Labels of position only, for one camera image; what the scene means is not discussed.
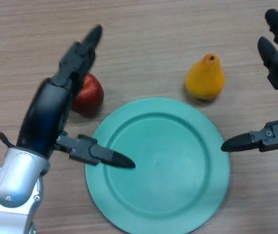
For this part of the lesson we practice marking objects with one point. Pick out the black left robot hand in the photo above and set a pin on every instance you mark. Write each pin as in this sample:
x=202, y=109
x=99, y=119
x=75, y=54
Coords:
x=41, y=114

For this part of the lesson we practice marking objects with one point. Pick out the red apple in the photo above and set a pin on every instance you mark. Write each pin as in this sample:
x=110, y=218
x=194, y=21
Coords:
x=91, y=97

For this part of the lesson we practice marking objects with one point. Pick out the green round plate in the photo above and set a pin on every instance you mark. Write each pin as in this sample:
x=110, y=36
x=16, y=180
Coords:
x=163, y=180

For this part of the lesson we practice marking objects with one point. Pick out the yellow pear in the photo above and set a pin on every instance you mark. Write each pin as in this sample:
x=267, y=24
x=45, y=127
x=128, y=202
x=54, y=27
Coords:
x=205, y=80

